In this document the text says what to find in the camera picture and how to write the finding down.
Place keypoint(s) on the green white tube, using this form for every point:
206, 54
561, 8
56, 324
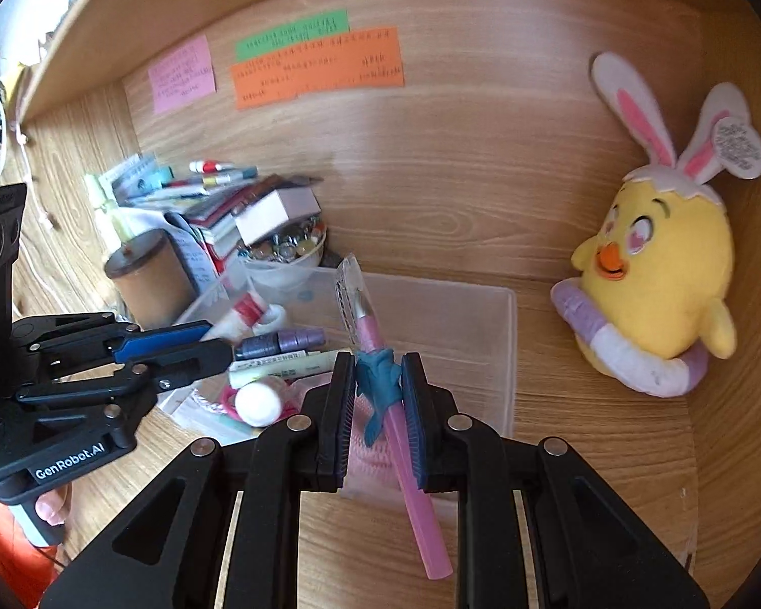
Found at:
293, 367

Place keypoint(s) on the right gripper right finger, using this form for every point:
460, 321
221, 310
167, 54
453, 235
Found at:
535, 514

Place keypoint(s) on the white bowl of beads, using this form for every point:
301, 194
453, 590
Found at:
286, 257

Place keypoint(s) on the person's left hand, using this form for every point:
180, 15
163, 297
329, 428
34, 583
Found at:
54, 507

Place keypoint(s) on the red white marker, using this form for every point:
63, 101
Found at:
211, 166

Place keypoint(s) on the orange sticky note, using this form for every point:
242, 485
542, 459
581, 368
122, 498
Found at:
366, 58

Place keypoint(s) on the black capped purple tube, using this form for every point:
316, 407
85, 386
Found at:
279, 342

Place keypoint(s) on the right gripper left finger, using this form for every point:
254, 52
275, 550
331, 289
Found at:
218, 526

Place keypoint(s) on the brown lidded mug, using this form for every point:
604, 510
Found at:
150, 279

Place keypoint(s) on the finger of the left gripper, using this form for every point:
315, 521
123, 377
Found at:
162, 339
178, 367

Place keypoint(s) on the stack of books and papers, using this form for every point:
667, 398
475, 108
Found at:
197, 212

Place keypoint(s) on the green sticky note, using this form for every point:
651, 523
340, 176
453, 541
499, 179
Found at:
320, 25

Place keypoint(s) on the cream tube with red band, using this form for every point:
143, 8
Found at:
237, 324

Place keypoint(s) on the small white bottle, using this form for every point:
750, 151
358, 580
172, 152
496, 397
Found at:
262, 402

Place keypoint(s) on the yellow chick plush toy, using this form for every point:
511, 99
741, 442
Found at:
648, 303

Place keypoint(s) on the white rectangular box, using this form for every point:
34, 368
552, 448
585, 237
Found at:
274, 210

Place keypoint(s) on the pink sticky note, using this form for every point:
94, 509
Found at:
183, 76

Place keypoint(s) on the white tape roll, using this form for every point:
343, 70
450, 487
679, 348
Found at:
275, 318

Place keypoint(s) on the clear plastic storage box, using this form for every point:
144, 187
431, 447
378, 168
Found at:
465, 336

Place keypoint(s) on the pink scissors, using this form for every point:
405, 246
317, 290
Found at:
228, 394

